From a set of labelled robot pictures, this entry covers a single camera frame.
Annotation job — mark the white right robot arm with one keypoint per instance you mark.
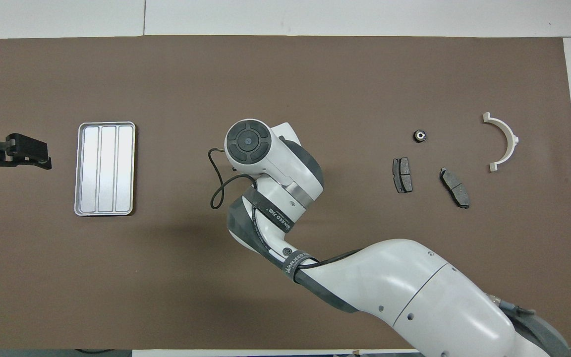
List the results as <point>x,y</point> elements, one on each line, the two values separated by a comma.
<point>414,287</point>

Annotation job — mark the brown table mat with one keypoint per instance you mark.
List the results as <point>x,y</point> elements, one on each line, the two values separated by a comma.
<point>166,277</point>

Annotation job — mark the curved dark brake pad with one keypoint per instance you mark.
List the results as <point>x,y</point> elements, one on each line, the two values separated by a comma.
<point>454,187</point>

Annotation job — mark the rectangular dark brake pad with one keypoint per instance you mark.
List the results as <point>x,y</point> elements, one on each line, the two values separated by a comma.
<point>403,175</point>

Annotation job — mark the small black bearing gear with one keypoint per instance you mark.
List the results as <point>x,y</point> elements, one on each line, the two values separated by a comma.
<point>419,135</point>

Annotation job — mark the silver metal tray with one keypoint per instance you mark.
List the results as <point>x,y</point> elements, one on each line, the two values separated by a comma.
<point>107,168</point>

